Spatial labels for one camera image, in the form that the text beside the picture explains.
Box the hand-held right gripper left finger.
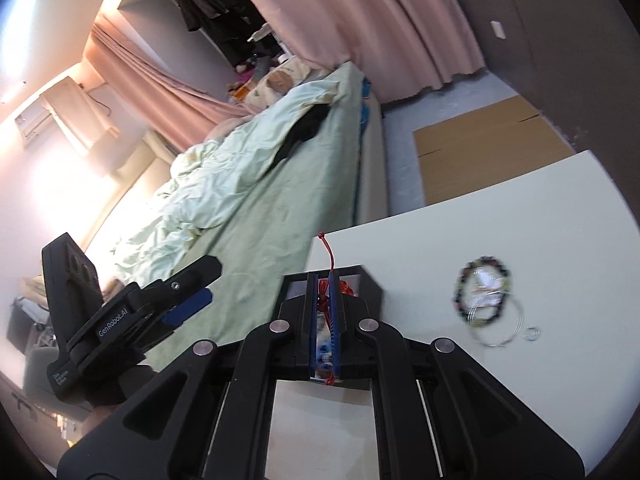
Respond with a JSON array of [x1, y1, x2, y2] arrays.
[[57, 271, 322, 480]]

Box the green bead bracelet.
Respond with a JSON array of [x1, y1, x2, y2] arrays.
[[466, 305, 507, 330]]

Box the light green duvet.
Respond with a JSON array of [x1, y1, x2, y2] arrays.
[[112, 80, 347, 287]]

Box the bed with green sheet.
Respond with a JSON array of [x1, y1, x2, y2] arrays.
[[82, 62, 392, 377]]

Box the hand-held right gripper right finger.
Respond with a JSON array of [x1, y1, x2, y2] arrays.
[[331, 269, 585, 480]]

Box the beige padded headboard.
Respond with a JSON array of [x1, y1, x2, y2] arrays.
[[82, 130, 177, 257]]

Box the pink gathered curtain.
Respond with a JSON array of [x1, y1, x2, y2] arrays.
[[82, 12, 252, 155]]

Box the hanging dark clothes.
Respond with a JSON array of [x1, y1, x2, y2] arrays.
[[171, 0, 262, 62]]

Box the red cord bracelet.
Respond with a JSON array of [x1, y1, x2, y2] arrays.
[[317, 232, 359, 387]]

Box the silver wire bangle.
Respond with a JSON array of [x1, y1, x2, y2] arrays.
[[464, 287, 525, 349]]

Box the pink wide curtain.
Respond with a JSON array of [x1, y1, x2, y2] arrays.
[[220, 0, 489, 104]]

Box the flat cardboard sheet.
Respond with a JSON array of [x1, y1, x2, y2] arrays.
[[412, 95, 577, 207]]

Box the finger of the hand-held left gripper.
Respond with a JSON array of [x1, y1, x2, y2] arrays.
[[141, 255, 223, 307], [165, 287, 212, 329]]

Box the dark bead bracelet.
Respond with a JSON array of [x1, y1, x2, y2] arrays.
[[454, 256, 514, 313]]

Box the pile of plush toys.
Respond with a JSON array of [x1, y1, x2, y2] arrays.
[[225, 57, 272, 107]]

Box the printed cream pillow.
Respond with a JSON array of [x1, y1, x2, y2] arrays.
[[247, 57, 314, 112]]

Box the black garment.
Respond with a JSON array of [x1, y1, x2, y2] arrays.
[[270, 105, 332, 167]]

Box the white air conditioner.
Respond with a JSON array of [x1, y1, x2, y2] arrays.
[[14, 76, 122, 177]]

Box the black jewelry box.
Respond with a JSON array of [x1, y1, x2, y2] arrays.
[[284, 263, 385, 319]]

